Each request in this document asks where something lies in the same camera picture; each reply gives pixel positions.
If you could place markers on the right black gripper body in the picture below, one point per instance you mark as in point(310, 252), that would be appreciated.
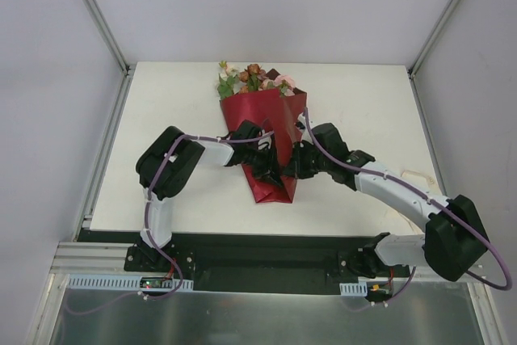
point(299, 160)

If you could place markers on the aluminium front rail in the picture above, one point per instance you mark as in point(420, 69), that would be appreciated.
point(91, 258)

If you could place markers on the right white cable duct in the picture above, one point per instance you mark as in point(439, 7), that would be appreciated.
point(359, 289)

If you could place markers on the left aluminium frame post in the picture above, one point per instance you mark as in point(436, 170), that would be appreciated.
point(107, 35)

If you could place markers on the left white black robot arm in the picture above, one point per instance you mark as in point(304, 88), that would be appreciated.
point(166, 166)

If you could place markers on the orange brown rose stem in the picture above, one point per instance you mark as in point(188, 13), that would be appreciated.
point(251, 78)

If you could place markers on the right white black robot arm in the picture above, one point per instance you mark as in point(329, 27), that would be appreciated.
point(452, 237)

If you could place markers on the small pink rose stem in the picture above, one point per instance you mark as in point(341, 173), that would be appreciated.
point(284, 84)

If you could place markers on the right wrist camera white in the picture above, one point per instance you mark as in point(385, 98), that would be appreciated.
point(301, 122)

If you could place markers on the left white cable duct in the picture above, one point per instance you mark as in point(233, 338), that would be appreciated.
point(128, 283)

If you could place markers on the dark red wrapping cloth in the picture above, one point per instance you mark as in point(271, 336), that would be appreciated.
point(262, 107)

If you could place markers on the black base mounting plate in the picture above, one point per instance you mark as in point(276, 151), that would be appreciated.
point(310, 265)

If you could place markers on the aluminium frame post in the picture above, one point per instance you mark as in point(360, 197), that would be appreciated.
point(107, 35)
point(433, 37)

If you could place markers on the white cable duct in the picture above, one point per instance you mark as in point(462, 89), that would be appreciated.
point(359, 289)
point(128, 283)

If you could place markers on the white rose stem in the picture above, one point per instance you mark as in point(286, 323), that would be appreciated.
point(227, 80)

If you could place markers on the cream printed ribbon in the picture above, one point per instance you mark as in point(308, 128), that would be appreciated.
point(423, 181)

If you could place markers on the right aluminium frame post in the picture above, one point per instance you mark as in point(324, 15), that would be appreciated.
point(433, 37)

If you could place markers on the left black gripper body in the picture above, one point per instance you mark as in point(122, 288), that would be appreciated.
point(264, 165)

